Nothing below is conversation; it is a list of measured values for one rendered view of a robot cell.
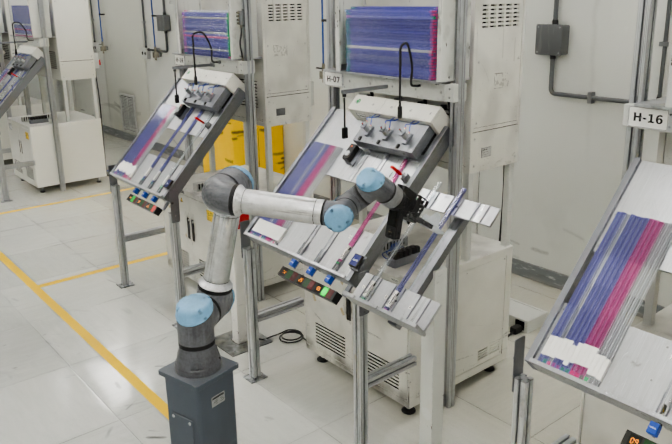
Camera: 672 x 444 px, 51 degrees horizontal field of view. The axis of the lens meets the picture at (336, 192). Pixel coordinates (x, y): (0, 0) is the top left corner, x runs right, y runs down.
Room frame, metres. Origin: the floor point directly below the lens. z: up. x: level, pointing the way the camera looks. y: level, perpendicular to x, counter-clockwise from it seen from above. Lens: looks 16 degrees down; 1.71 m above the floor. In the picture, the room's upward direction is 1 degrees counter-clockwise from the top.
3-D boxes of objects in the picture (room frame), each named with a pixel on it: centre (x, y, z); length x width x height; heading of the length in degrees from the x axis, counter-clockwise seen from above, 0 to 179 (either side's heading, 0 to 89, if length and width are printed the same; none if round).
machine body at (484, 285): (3.02, -0.31, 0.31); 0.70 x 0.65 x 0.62; 39
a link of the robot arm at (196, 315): (2.06, 0.45, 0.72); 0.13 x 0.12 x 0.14; 166
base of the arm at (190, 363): (2.06, 0.46, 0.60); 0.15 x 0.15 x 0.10
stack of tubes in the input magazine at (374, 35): (2.90, -0.26, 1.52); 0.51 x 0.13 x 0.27; 39
